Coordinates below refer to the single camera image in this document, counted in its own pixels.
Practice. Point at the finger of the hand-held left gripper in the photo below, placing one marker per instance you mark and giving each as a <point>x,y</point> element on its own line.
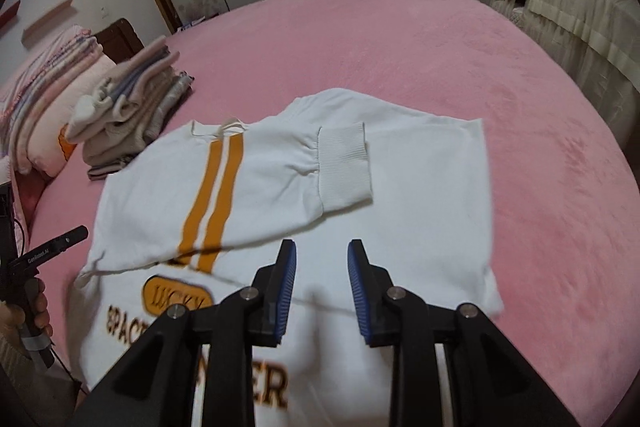
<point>70,237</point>

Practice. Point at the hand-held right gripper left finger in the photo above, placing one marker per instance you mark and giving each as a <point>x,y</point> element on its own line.
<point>285,292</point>

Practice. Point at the dark wooden headboard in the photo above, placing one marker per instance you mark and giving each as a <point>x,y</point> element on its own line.
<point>120,39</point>

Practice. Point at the red wall shelf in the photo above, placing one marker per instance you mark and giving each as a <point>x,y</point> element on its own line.
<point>9,14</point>

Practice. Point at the small printed box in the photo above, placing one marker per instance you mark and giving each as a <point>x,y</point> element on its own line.
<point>197,23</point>

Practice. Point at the pile of folded clothes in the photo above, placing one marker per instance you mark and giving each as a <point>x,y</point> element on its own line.
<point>130,107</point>

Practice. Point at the person's left hand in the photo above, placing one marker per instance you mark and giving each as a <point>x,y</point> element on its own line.
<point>10,322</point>

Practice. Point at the pink bed blanket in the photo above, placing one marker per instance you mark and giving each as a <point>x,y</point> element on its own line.
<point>450,72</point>

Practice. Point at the wooden wall shelf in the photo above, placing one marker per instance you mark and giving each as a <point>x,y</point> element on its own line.
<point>50,17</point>

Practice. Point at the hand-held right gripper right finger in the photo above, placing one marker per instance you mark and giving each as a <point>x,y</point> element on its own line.
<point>357,292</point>

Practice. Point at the white printed sweatshirt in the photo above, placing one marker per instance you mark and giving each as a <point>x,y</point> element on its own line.
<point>425,207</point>

